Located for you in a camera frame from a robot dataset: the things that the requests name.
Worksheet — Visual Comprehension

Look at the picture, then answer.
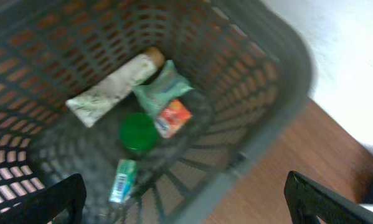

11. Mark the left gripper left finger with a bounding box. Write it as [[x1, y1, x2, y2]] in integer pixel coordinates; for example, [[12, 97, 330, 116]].
[[0, 174, 87, 224]]

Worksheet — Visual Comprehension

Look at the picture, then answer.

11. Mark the teal wet wipes pack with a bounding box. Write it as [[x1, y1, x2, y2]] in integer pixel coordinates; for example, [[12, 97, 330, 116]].
[[133, 60, 192, 118]]

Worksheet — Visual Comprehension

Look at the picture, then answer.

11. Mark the white floral tube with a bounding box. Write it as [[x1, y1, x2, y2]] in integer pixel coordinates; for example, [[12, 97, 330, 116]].
[[65, 47, 165, 128]]

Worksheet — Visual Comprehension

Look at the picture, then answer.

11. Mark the green lid jar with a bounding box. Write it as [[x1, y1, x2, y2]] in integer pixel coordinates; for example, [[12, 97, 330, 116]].
[[118, 112, 158, 153]]

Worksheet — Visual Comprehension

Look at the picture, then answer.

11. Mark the grey plastic mesh basket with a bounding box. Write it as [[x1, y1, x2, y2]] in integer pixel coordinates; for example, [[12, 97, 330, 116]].
[[0, 0, 313, 223]]

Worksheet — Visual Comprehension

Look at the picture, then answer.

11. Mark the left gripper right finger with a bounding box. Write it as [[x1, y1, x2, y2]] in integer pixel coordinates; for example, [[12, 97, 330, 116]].
[[284, 170, 373, 224]]

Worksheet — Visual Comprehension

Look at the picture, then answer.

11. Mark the small teal gum box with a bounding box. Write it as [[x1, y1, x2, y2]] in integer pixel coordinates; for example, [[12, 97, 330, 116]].
[[109, 159, 138, 204]]

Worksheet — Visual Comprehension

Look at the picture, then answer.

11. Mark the orange small tissue pack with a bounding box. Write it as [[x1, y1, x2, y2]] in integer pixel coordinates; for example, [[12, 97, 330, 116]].
[[154, 98, 192, 138]]

